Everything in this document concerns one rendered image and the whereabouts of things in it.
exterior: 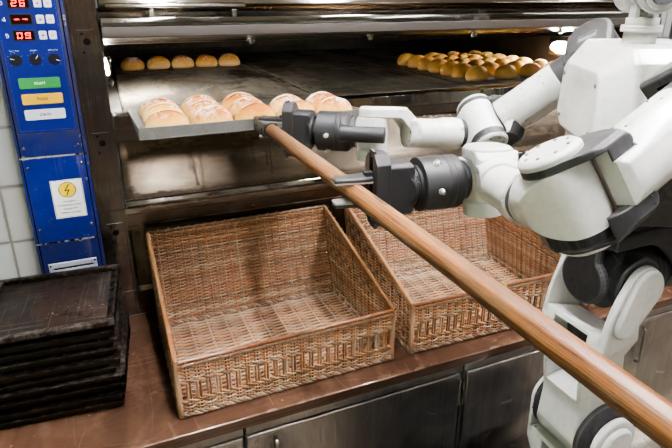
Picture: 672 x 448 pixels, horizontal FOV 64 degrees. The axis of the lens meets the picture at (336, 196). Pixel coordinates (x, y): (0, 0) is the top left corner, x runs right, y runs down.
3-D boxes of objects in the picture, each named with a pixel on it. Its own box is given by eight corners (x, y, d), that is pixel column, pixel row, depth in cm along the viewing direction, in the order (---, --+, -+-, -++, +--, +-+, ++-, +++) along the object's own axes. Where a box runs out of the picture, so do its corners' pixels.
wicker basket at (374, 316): (153, 314, 163) (142, 230, 153) (326, 278, 184) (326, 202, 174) (176, 424, 121) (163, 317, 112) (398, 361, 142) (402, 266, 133)
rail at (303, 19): (100, 27, 123) (101, 27, 124) (662, 16, 187) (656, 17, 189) (99, 17, 122) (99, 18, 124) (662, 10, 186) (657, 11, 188)
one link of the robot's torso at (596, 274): (649, 264, 121) (665, 189, 115) (705, 291, 110) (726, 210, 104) (552, 289, 111) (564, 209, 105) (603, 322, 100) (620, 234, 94)
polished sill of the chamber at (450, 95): (113, 126, 150) (111, 112, 148) (601, 87, 214) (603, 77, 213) (113, 131, 144) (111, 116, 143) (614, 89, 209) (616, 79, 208)
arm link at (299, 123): (292, 150, 129) (341, 153, 127) (280, 161, 120) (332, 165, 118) (290, 97, 125) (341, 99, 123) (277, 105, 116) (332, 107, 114)
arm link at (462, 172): (452, 224, 86) (514, 216, 89) (451, 157, 84) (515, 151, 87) (421, 211, 97) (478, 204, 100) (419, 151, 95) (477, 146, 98)
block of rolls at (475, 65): (393, 64, 253) (394, 52, 251) (478, 60, 270) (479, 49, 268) (471, 82, 200) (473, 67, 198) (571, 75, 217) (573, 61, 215)
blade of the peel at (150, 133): (363, 119, 140) (363, 109, 139) (139, 141, 120) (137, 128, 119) (313, 96, 171) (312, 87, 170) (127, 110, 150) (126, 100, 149)
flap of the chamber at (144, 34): (102, 38, 123) (103, 45, 141) (661, 24, 187) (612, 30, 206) (100, 27, 123) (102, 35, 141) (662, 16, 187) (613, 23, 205)
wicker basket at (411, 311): (339, 275, 186) (340, 199, 176) (478, 249, 205) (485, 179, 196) (408, 358, 143) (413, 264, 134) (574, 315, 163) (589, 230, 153)
